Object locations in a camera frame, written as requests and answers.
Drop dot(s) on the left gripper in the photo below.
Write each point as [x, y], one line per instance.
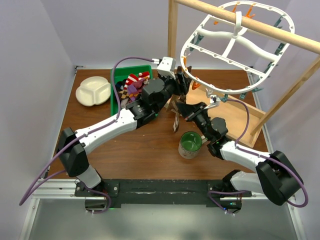
[182, 87]

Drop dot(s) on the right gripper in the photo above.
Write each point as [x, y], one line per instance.
[190, 112]

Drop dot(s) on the white round clip hanger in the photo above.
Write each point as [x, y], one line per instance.
[238, 53]

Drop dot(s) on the red white striped sock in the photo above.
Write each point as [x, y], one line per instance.
[132, 78]

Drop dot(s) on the argyle brown sock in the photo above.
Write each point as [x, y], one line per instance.
[123, 94]

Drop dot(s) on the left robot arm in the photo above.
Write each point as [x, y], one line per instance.
[73, 147]

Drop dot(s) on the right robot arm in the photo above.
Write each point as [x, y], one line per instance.
[272, 173]

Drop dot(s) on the green enamel mug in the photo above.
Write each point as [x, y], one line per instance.
[190, 144]

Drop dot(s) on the wooden rack base tray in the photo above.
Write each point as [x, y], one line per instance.
[235, 116]

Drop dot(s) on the green plastic bin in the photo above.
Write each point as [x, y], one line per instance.
[122, 73]

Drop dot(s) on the black sock in bin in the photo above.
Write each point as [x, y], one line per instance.
[120, 85]

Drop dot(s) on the white divided plate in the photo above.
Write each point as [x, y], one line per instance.
[94, 90]

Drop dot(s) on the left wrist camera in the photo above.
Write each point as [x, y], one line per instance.
[166, 67]

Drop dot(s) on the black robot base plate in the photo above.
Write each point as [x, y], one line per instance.
[154, 191]

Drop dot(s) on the wooden rack frame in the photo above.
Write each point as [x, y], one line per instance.
[241, 25]

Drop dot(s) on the aluminium frame rail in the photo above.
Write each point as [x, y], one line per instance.
[55, 213]

